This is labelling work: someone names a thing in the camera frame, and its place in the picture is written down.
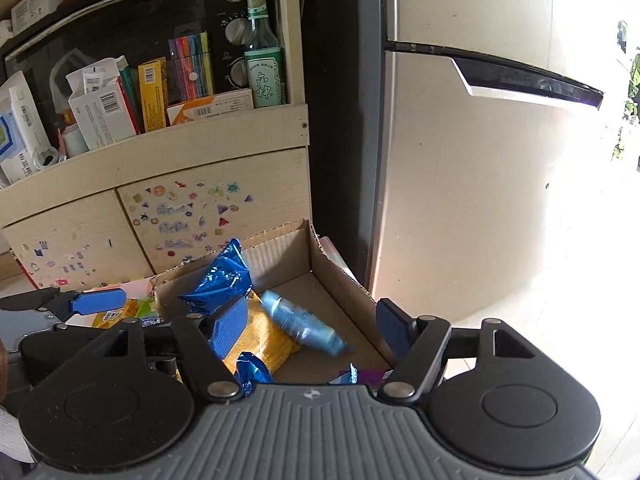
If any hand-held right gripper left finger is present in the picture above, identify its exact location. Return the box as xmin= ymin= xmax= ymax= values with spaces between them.
xmin=92 ymin=297 xmax=251 ymax=402

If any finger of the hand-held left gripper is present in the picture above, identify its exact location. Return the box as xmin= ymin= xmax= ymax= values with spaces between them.
xmin=50 ymin=316 xmax=206 ymax=361
xmin=0 ymin=287 xmax=127 ymax=318

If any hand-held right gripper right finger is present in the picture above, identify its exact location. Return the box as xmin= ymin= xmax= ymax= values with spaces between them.
xmin=375 ymin=297 xmax=538 ymax=403

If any yellow biscuit packet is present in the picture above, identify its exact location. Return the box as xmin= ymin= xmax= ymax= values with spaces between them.
xmin=90 ymin=297 xmax=156 ymax=329

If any orange snack packet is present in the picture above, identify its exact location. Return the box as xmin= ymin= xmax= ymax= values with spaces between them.
xmin=220 ymin=290 xmax=301 ymax=378

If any printed white cardboard box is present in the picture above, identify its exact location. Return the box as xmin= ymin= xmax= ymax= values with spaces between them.
xmin=152 ymin=218 xmax=401 ymax=386

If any large blue foil snack packet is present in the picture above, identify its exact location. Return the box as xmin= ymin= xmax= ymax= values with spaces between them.
xmin=178 ymin=238 xmax=254 ymax=317

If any small blue foil snack packet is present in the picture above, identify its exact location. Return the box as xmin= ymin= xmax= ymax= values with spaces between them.
xmin=235 ymin=351 xmax=275 ymax=396

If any purple snack packet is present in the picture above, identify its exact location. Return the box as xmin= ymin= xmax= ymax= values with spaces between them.
xmin=327 ymin=362 xmax=396 ymax=386

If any silver blue snack packet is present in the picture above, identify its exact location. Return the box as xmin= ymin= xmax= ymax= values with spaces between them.
xmin=260 ymin=289 xmax=357 ymax=358

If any person's left forearm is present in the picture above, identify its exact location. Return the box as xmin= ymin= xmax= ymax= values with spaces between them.
xmin=0 ymin=345 xmax=33 ymax=463

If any white round jar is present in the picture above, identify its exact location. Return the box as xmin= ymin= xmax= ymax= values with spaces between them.
xmin=60 ymin=125 xmax=91 ymax=158

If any beige stickered wooden cabinet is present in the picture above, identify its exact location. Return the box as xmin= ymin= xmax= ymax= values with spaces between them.
xmin=0 ymin=0 xmax=311 ymax=291

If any white barcode box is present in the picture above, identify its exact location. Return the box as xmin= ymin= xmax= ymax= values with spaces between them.
xmin=66 ymin=57 xmax=143 ymax=152

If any blue and white pack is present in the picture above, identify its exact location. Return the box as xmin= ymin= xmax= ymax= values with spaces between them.
xmin=0 ymin=70 xmax=43 ymax=188

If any white tube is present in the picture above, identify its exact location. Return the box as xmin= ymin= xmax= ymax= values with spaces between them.
xmin=7 ymin=85 xmax=61 ymax=171

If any white refrigerator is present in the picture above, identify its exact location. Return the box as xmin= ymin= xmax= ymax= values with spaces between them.
xmin=300 ymin=0 xmax=636 ymax=311

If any yellow slim box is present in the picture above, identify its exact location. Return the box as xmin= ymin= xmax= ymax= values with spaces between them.
xmin=137 ymin=57 xmax=168 ymax=133

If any green slim box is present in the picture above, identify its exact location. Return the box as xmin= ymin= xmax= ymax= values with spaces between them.
xmin=118 ymin=66 xmax=143 ymax=133

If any orange and white box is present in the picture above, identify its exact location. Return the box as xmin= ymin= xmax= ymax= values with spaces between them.
xmin=166 ymin=88 xmax=255 ymax=127

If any coloured marker set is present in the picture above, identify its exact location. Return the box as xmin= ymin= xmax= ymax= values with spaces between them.
xmin=167 ymin=31 xmax=216 ymax=103

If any green glass bottle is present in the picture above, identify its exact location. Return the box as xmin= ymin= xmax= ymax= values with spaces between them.
xmin=243 ymin=0 xmax=288 ymax=109

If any black countertop oven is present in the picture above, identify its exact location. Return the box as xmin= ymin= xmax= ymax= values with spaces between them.
xmin=0 ymin=0 xmax=251 ymax=126

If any large white flat box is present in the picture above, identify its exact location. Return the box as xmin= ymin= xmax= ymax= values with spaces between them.
xmin=10 ymin=0 xmax=83 ymax=36

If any green plant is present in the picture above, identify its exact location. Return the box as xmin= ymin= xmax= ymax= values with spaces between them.
xmin=612 ymin=20 xmax=640 ymax=161

